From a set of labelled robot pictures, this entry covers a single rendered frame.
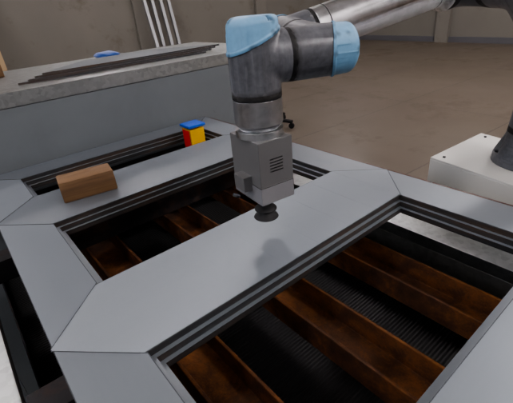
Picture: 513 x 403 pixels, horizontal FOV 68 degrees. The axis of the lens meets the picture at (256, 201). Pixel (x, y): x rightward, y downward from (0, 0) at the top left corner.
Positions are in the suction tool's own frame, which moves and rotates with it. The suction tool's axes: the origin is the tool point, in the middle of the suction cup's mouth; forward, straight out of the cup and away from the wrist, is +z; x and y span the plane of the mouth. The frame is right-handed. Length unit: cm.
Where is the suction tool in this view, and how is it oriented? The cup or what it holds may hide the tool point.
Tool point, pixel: (266, 215)
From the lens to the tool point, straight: 66.5
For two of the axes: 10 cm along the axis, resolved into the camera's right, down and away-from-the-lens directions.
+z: 0.8, 8.8, 4.7
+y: 5.4, 3.6, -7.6
